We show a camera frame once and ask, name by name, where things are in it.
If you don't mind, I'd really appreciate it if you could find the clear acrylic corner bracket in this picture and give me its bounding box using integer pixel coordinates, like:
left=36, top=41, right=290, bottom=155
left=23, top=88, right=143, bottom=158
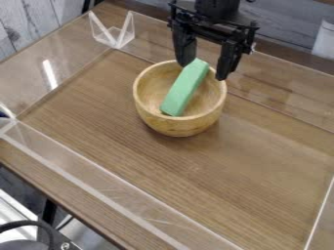
left=88, top=11, right=136, bottom=50

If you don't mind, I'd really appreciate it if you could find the green rectangular block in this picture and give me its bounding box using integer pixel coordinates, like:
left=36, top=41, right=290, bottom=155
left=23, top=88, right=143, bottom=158
left=159, top=59, right=210, bottom=117

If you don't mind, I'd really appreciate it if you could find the brown wooden bowl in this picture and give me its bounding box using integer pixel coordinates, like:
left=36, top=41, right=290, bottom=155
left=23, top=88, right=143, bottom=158
left=132, top=60, right=227, bottom=138

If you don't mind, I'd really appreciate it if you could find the clear acrylic tray wall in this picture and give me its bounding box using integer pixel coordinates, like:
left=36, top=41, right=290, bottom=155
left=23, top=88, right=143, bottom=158
left=0, top=106, right=245, bottom=250

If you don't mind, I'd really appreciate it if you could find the black cable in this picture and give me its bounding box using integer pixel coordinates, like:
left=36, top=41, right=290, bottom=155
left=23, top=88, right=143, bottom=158
left=0, top=220, right=56, bottom=250

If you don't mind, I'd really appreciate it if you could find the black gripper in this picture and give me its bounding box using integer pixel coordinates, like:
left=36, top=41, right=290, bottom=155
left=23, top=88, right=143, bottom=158
left=168, top=0, right=259, bottom=81

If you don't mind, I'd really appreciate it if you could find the black metal table leg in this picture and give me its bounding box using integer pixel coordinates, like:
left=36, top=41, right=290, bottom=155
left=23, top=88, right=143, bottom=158
left=42, top=199, right=58, bottom=226

